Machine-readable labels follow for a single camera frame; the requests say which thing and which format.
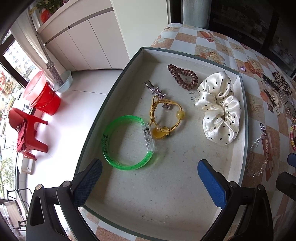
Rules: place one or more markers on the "black beaded barrette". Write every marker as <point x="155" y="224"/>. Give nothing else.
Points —
<point x="269" y="82"/>

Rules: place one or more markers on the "potted plant red pot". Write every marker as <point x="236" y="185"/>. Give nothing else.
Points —
<point x="46" y="8"/>

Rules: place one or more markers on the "green plastic bangle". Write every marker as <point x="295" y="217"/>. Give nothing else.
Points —
<point x="127" y="143"/>

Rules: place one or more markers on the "checkered floral tablecloth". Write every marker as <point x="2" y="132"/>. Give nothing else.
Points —
<point x="268" y="133"/>

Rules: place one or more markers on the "silver rhinestone hair clip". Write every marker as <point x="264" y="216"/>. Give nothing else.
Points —
<point x="156" y="91"/>

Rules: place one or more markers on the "leopard print scrunchie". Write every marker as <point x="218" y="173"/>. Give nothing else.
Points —
<point x="281" y="82"/>

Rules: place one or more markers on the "light blue basin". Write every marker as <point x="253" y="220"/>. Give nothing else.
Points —
<point x="67" y="82"/>

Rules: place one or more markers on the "red plastic bucket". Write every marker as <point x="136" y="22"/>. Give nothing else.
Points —
<point x="41" y="95"/>

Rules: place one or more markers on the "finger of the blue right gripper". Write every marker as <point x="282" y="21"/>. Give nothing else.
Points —
<point x="291" y="159"/>

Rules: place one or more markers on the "cream polka dot scrunchie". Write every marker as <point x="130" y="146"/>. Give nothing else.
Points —
<point x="222" y="110"/>

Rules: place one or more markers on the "white low cabinet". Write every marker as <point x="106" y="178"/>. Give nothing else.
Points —
<point x="85" y="35"/>

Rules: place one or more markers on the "grey shallow tray box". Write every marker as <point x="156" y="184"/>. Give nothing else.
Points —
<point x="165" y="199"/>

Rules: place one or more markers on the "black bow hair clip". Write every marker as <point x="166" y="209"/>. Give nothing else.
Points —
<point x="270" y="97"/>

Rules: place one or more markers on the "clear large claw clip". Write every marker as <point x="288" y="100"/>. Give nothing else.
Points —
<point x="289" y="107"/>

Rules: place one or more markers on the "red plastic chair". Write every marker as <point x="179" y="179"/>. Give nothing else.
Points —
<point x="24" y="124"/>

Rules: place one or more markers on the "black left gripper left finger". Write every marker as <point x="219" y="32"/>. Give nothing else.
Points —
<point x="73" y="194"/>

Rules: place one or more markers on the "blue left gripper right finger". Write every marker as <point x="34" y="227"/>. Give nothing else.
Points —
<point x="223" y="196"/>

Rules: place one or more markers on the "beige hair clip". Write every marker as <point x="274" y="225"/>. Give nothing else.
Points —
<point x="277" y="102"/>

